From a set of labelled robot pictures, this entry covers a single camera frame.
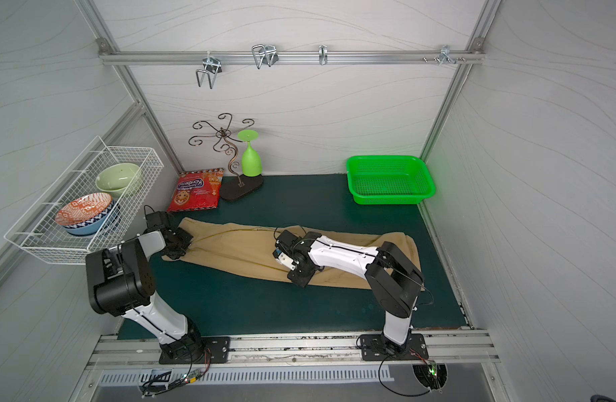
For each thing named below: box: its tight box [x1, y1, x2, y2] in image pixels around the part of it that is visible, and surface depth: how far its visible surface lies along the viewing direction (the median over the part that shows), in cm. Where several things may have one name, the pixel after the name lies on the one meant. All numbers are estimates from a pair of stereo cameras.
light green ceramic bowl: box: [95, 162, 143, 198], surface depth 73 cm
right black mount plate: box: [359, 333, 430, 361], surface depth 75 cm
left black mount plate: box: [159, 336, 231, 365], surface depth 74 cm
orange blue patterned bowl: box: [55, 192, 120, 237], surface depth 62 cm
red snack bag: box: [167, 167, 224, 213], surface depth 113 cm
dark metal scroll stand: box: [188, 113, 264, 201], surface depth 100 cm
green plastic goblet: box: [237, 128, 262, 178], surface depth 96 cm
